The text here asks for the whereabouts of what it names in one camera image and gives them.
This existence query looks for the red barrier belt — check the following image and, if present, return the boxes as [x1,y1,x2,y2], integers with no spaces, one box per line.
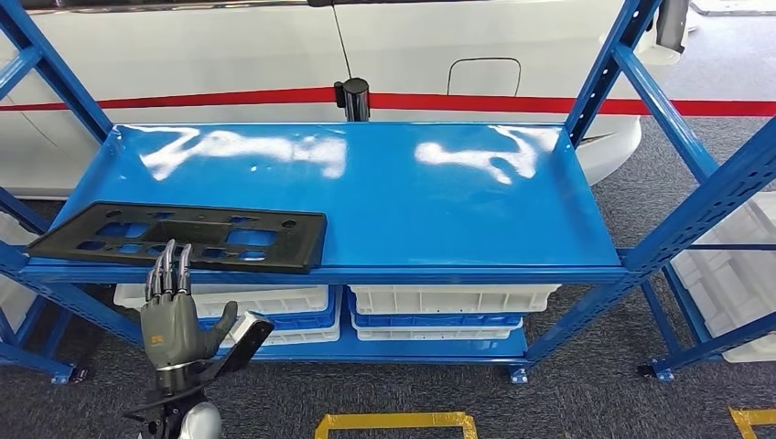
[0,87,338,114]
[368,92,776,117]

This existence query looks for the white plastic crate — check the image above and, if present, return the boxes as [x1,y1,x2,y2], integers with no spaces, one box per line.
[669,192,776,340]
[717,329,776,363]
[113,284,331,322]
[221,308,342,348]
[0,211,38,333]
[354,319,523,342]
[350,284,562,316]

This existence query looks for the white car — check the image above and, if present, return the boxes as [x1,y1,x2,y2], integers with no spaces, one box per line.
[0,0,691,201]

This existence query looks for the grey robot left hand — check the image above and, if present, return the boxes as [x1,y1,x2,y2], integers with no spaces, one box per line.
[139,239,240,372]

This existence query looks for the black stanchion post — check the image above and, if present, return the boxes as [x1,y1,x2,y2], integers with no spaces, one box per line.
[333,77,371,123]

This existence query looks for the yellow floor tape square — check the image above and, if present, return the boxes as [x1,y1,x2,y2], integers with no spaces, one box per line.
[728,407,776,439]
[314,412,479,439]

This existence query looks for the black plastic plate part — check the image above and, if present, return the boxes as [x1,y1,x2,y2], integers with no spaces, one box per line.
[27,201,329,275]

